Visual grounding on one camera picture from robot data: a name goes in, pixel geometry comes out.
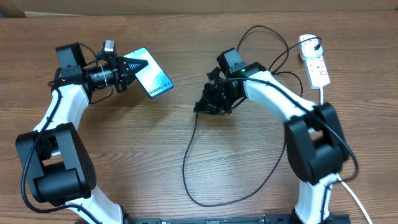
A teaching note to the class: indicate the white charger plug adapter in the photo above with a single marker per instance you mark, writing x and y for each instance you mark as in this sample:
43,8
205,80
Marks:
310,47

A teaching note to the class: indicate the Samsung Galaxy smartphone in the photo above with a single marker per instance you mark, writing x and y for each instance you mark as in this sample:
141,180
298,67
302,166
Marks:
152,77

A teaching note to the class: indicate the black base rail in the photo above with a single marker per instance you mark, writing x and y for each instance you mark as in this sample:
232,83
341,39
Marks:
267,219

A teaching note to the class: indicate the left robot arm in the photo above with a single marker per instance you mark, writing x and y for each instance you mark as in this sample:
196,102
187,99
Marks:
57,171

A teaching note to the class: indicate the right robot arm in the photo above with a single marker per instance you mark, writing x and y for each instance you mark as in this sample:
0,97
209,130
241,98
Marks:
313,136

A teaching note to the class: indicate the white power strip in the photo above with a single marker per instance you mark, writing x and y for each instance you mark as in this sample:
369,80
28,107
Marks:
317,73

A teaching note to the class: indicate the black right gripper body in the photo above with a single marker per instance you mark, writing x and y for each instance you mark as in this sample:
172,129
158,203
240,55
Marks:
222,97

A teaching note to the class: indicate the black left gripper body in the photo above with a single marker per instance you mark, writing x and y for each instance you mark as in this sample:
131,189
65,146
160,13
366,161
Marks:
118,78

